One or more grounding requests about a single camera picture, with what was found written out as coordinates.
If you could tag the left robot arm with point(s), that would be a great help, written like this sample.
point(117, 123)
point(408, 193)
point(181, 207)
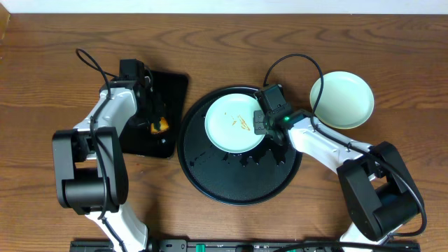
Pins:
point(90, 172)

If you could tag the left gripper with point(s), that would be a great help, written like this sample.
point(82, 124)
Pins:
point(151, 114)

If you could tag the green and yellow sponge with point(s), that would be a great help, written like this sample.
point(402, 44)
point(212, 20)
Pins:
point(159, 127)

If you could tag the light blue plate front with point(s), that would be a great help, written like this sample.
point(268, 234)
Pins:
point(229, 123)

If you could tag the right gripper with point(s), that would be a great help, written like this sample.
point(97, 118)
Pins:
point(259, 128)

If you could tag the black round tray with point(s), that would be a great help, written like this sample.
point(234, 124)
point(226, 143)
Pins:
point(237, 179)

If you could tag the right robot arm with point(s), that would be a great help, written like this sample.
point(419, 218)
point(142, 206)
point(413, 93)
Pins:
point(379, 192)

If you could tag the light blue plate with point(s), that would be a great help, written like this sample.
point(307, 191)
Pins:
point(344, 100)
point(229, 123)

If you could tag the black rectangular tray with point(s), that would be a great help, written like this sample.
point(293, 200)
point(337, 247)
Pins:
point(137, 138)

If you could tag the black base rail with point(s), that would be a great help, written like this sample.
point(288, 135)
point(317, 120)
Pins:
point(179, 245)

